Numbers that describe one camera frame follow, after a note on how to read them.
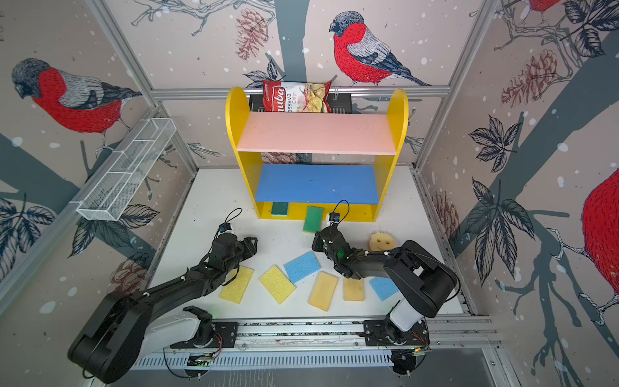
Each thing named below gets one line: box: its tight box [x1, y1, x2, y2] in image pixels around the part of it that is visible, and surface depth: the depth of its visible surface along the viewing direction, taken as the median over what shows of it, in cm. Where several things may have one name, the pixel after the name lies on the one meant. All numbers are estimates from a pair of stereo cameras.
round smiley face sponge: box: [369, 231, 396, 252], surface depth 94 cm
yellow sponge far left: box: [219, 265, 256, 305], surface depth 83 cm
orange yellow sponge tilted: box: [307, 270, 339, 313], surface depth 83 cm
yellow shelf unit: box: [225, 87, 410, 222], surface depth 79 cm
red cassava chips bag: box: [261, 79, 333, 114], surface depth 88 cm
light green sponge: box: [303, 205, 325, 234], surface depth 102 cm
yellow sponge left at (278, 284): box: [257, 264, 297, 305], surface depth 85 cm
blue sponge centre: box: [283, 250, 322, 284], surface depth 88 cm
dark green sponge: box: [270, 201, 289, 217], surface depth 104 cm
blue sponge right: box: [369, 276, 399, 302], surface depth 84 cm
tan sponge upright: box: [343, 278, 365, 302], surface depth 83 cm
